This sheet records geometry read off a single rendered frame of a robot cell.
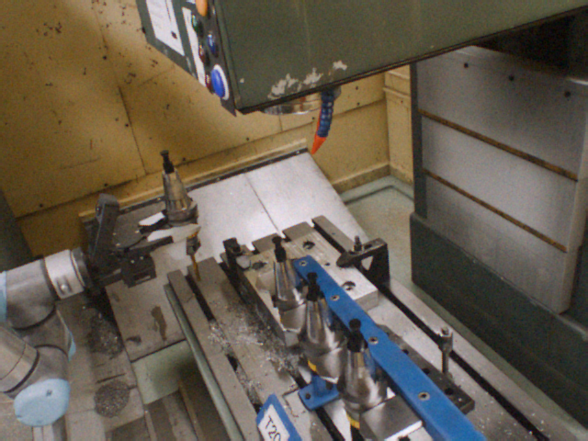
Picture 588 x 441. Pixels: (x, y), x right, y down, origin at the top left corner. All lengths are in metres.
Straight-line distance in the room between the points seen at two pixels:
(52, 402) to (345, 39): 0.65
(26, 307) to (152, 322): 0.87
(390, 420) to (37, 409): 0.51
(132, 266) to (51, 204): 1.07
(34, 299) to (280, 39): 0.60
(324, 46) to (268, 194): 1.49
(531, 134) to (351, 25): 0.63
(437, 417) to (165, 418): 0.88
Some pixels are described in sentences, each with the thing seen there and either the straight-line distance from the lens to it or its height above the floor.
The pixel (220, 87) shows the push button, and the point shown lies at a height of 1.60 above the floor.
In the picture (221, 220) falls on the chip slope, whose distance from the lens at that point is 1.98.
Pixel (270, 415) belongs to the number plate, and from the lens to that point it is 1.07.
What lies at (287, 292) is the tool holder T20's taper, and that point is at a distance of 0.85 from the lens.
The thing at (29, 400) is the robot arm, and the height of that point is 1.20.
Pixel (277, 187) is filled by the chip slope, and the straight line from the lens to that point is 2.07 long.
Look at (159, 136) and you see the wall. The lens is 1.98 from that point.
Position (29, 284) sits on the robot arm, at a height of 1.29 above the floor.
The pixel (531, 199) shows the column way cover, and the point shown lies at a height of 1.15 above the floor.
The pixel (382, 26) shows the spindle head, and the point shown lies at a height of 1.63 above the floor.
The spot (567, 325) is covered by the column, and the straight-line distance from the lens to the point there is 1.36.
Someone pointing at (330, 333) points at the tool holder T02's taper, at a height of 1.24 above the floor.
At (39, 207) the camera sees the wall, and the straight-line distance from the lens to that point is 2.02.
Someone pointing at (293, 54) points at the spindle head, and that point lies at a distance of 0.58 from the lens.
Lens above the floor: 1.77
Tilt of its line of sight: 31 degrees down
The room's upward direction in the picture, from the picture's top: 10 degrees counter-clockwise
